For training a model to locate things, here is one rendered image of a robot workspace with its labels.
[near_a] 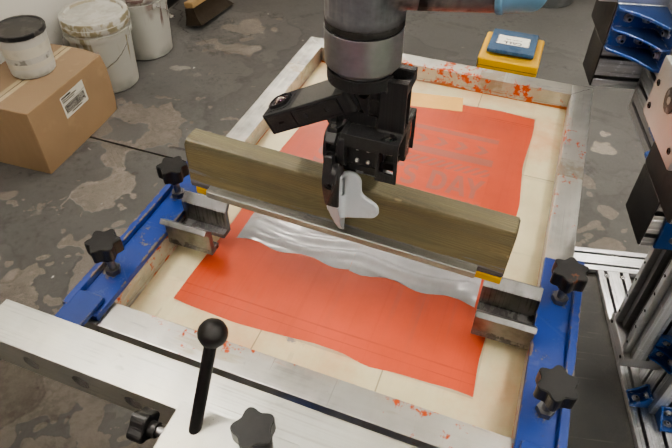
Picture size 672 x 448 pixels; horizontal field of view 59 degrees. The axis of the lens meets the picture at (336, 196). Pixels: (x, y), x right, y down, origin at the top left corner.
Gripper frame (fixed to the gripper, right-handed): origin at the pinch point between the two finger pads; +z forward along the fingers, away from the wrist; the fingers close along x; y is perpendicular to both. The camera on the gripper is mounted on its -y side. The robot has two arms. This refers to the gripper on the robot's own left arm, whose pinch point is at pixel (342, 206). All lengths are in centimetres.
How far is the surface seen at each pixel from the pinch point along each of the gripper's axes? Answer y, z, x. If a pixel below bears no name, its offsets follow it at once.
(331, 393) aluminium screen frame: 5.2, 12.0, -17.2
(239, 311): -11.4, 15.5, -8.6
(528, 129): 19, 16, 47
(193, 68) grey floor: -149, 111, 180
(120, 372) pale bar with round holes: -15.6, 6.8, -25.6
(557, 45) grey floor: 25, 111, 272
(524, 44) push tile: 14, 14, 76
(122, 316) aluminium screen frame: -23.2, 11.9, -16.7
